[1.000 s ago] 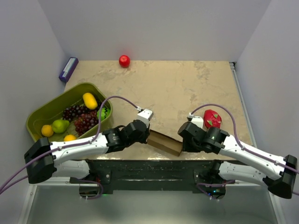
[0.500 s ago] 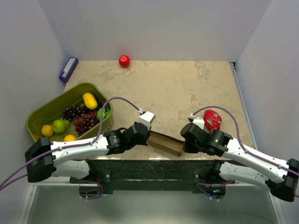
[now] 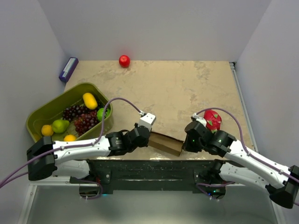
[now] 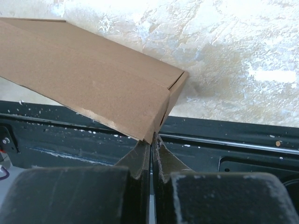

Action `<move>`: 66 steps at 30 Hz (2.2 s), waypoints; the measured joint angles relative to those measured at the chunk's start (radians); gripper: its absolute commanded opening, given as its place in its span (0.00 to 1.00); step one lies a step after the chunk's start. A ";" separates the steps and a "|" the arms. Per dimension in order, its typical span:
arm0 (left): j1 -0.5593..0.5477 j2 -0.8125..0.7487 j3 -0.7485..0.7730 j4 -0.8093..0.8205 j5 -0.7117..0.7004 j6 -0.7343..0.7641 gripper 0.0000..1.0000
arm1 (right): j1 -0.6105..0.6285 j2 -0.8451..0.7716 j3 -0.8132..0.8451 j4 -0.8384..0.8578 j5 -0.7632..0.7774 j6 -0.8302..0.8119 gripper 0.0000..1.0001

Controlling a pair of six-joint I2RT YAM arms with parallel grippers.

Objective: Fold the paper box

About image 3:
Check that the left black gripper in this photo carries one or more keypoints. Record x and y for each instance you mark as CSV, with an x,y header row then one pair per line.
x,y
145,143

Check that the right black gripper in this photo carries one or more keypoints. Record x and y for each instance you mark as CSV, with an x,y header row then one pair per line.
x,y
187,147

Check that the brown cardboard box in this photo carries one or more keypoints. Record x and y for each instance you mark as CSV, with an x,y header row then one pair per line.
x,y
165,143

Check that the olive green plastic bin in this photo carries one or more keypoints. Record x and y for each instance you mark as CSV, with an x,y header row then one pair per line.
x,y
53,110

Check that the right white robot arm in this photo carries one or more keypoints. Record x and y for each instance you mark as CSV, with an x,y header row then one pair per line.
x,y
240,164

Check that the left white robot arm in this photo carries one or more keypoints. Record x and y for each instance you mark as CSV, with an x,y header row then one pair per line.
x,y
46,155

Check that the purple rectangular box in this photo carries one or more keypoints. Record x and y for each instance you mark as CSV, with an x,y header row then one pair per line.
x,y
68,69

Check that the red dragon fruit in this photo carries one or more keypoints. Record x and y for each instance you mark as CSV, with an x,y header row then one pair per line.
x,y
213,120

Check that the green striped toy fruit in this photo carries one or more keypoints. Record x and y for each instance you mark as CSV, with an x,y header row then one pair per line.
x,y
102,114

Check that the red grape bunch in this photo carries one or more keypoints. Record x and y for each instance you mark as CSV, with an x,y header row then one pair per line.
x,y
86,122

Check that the yellow mango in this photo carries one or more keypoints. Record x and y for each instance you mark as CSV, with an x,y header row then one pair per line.
x,y
90,101

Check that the orange fruit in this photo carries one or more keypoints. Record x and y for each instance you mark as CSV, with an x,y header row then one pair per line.
x,y
70,137
47,130

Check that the purple grape bunch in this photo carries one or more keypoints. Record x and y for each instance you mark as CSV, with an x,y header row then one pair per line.
x,y
73,112

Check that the red apple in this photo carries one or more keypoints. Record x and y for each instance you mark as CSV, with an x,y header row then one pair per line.
x,y
124,61

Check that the green pear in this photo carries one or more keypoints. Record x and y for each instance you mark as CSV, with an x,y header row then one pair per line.
x,y
59,126

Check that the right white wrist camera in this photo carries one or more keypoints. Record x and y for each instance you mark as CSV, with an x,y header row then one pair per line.
x,y
196,117

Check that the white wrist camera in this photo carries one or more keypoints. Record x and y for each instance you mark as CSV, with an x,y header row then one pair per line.
x,y
196,117
147,120

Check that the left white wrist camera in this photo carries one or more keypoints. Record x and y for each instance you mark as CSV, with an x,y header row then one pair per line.
x,y
147,120

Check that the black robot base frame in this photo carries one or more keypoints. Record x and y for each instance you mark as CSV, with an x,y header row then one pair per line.
x,y
165,175

